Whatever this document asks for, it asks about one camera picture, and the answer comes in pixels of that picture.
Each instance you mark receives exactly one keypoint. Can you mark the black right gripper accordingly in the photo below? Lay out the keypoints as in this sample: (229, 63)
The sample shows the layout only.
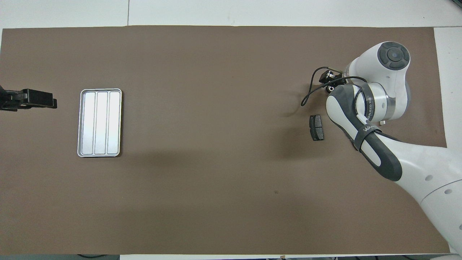
(330, 76)

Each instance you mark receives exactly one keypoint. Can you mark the silver metal tray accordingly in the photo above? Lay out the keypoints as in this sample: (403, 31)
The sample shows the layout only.
(99, 122)

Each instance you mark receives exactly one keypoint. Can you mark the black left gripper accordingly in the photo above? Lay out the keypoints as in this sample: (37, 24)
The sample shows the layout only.
(9, 101)

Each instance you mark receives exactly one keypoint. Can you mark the dark rectangular brake pad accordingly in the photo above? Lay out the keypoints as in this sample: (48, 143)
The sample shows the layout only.
(317, 128)

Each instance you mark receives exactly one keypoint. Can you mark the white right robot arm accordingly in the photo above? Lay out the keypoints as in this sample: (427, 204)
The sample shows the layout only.
(433, 173)

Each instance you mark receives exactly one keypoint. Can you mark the brown table mat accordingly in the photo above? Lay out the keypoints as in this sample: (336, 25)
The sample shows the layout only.
(216, 72)

